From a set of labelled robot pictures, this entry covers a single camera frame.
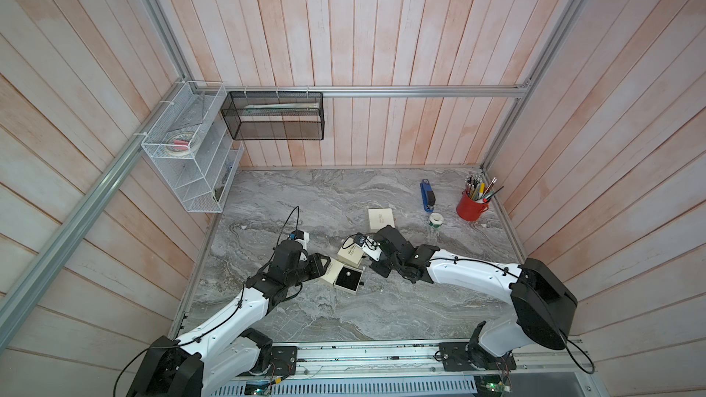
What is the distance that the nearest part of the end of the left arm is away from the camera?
23.9 inches

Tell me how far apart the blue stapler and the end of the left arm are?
1.93ft

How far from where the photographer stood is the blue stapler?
3.48 feet
